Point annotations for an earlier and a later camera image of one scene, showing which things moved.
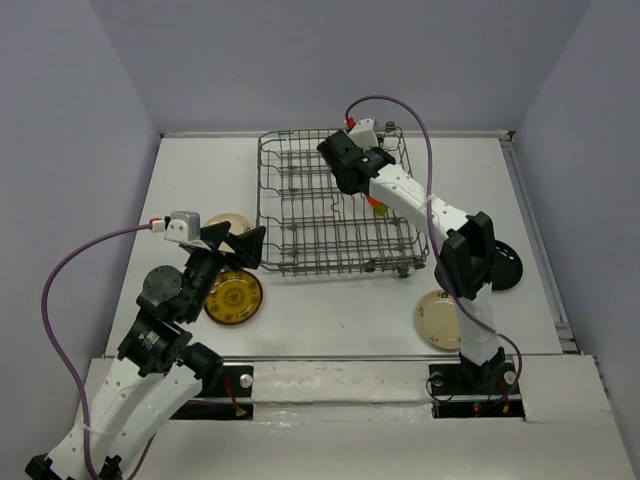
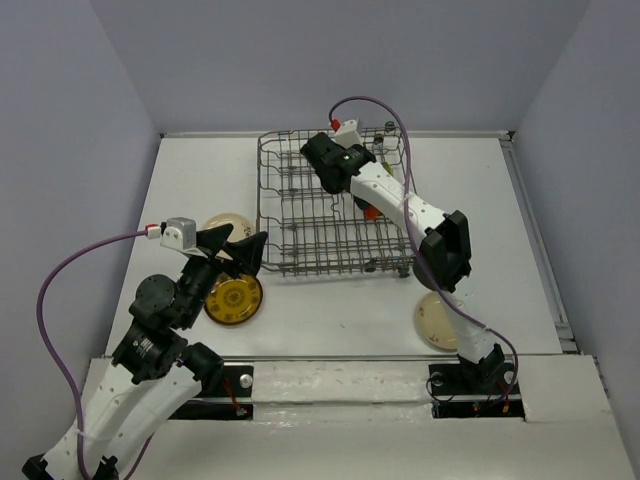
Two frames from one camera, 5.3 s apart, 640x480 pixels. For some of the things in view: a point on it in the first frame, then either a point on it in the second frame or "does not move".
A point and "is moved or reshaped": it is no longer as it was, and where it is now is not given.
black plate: [507, 266] → [361, 203]
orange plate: [373, 200] is moved or reshaped
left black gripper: [249, 245] does not move
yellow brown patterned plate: [234, 298] does not move
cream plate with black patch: [238, 224] does not move
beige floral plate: [439, 321] does not move
